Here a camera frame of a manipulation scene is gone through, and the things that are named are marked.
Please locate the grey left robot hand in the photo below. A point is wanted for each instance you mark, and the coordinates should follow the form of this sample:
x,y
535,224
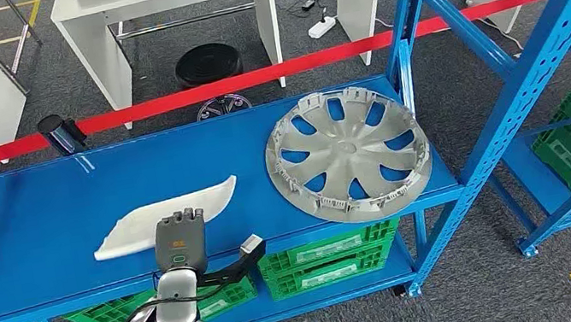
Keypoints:
x,y
181,245

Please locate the white curved panel part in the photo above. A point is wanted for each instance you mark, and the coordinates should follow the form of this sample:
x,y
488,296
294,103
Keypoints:
x,y
130,230

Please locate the red barrier belt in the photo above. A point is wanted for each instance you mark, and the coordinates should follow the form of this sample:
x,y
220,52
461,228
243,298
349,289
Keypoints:
x,y
250,80

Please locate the black round stool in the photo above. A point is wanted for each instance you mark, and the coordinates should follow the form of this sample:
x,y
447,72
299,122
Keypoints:
x,y
207,63

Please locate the silver wheel hubcap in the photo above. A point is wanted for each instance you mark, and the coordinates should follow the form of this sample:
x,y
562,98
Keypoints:
x,y
343,145

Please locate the white power strip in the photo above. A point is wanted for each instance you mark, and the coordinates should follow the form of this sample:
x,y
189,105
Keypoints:
x,y
321,27

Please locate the black power adapter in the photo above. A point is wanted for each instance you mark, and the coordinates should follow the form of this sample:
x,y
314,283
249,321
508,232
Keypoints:
x,y
309,4

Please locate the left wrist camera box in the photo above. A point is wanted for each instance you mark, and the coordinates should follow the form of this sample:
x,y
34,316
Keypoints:
x,y
251,244

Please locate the black-topped stanchion post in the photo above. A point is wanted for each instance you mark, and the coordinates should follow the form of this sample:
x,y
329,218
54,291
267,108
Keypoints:
x,y
54,130

